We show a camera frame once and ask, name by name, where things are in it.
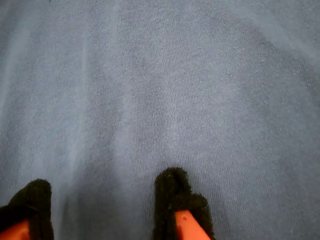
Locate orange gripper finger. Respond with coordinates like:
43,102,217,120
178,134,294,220
153,166,216,240
0,178,55,240

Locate blue printed T-shirt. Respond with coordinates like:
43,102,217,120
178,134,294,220
0,0,320,240

